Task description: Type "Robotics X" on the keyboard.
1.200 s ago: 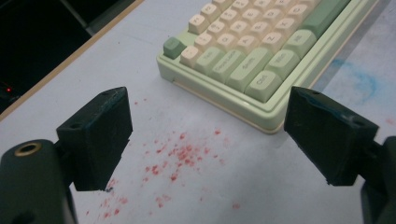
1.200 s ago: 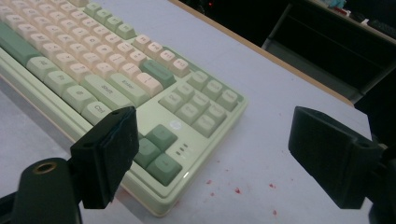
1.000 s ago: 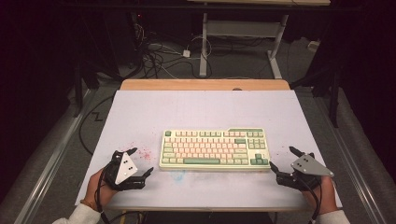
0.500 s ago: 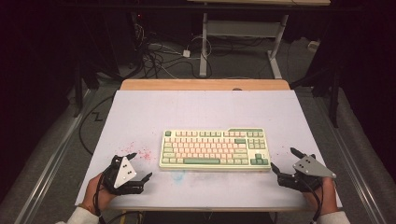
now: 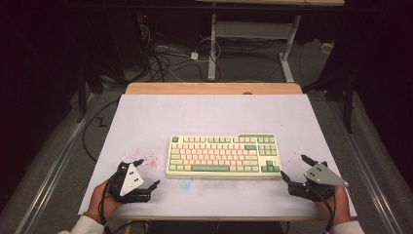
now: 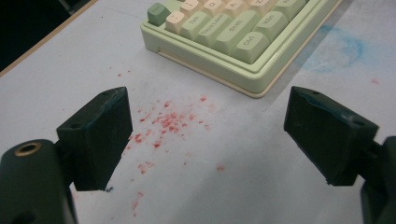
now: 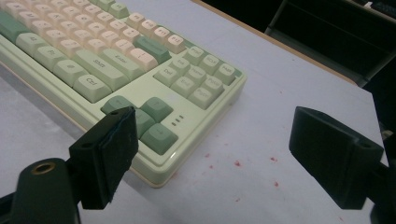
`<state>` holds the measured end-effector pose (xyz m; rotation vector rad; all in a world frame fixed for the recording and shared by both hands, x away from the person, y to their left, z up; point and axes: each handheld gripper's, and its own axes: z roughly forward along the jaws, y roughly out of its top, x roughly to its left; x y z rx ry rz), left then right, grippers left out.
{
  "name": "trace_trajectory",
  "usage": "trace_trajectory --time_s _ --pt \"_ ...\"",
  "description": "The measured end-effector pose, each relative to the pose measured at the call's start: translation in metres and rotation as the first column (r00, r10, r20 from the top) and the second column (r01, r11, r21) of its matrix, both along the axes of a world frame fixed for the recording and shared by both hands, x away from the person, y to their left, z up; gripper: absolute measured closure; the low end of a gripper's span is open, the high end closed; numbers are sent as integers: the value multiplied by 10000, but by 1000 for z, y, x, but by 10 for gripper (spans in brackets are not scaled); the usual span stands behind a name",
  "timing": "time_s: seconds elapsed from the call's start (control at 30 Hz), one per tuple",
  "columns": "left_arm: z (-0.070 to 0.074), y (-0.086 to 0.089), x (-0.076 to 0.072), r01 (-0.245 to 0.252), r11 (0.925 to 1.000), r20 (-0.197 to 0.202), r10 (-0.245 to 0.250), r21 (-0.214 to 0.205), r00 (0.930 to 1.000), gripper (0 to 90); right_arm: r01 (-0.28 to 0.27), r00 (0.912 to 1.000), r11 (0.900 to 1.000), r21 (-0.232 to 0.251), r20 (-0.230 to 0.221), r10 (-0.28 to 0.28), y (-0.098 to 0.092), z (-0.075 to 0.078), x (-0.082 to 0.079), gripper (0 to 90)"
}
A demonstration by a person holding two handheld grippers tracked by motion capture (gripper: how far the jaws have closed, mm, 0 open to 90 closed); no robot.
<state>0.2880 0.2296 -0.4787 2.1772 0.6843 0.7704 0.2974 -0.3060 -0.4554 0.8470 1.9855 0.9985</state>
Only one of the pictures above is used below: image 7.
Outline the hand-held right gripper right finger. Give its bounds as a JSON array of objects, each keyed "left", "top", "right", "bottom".
[{"left": 288, "top": 105, "right": 385, "bottom": 210}]

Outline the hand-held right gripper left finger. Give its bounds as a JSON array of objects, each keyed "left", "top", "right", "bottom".
[{"left": 68, "top": 105, "right": 140, "bottom": 210}]

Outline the green and cream keyboard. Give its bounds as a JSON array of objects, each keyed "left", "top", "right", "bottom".
[{"left": 0, "top": 0, "right": 248, "bottom": 189}]

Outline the white table mat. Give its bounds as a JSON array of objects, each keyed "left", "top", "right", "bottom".
[{"left": 0, "top": 0, "right": 390, "bottom": 224}]

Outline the wooden table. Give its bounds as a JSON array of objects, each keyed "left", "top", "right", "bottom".
[{"left": 190, "top": 0, "right": 359, "bottom": 87}]

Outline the grey-edged dark frame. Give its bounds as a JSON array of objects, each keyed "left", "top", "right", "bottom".
[{"left": 264, "top": 0, "right": 396, "bottom": 89}]

